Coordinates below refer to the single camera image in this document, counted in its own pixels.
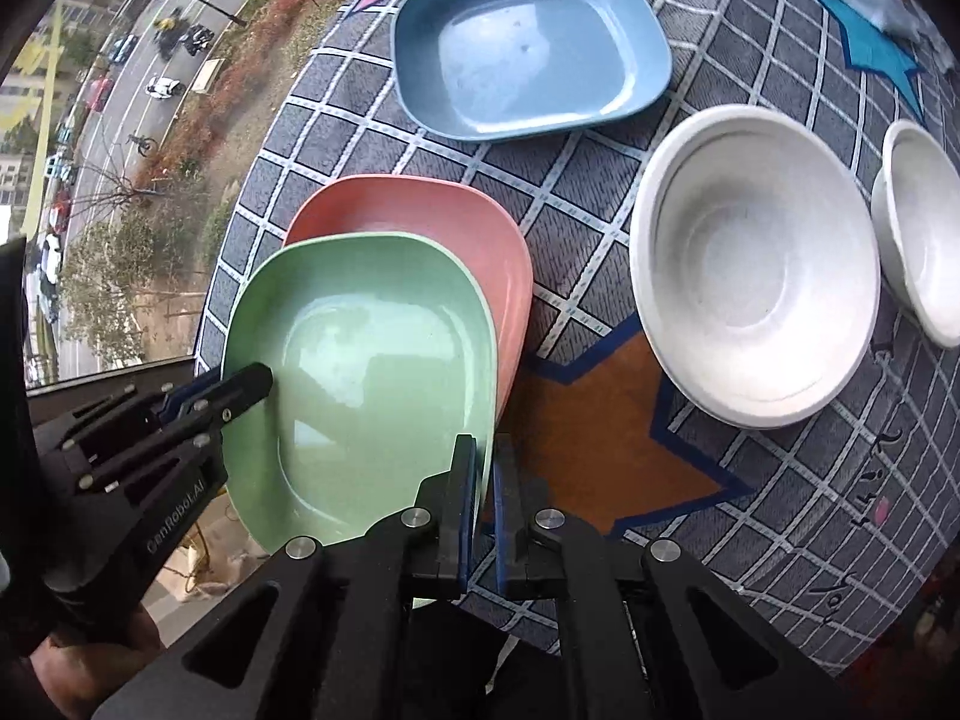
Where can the pink plate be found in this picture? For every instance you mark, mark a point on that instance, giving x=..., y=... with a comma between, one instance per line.
x=420, y=210

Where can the white paper bowl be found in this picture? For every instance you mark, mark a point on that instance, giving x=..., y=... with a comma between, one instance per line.
x=926, y=240
x=750, y=277

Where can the blue plate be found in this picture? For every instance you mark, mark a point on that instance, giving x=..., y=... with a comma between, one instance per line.
x=525, y=52

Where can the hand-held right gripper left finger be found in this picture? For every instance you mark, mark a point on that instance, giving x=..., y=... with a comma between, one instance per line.
x=469, y=495

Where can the green plate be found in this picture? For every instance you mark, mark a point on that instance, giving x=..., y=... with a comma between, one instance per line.
x=360, y=360

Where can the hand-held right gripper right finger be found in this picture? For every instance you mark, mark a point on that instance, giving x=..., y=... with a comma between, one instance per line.
x=504, y=510

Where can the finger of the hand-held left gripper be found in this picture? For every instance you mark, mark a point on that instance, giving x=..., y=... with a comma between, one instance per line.
x=240, y=390
x=112, y=424

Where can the person's left hand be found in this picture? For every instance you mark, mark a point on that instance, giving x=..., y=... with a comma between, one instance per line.
x=82, y=675

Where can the grey checked star tablecloth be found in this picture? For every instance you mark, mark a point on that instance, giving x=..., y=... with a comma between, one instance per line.
x=585, y=165

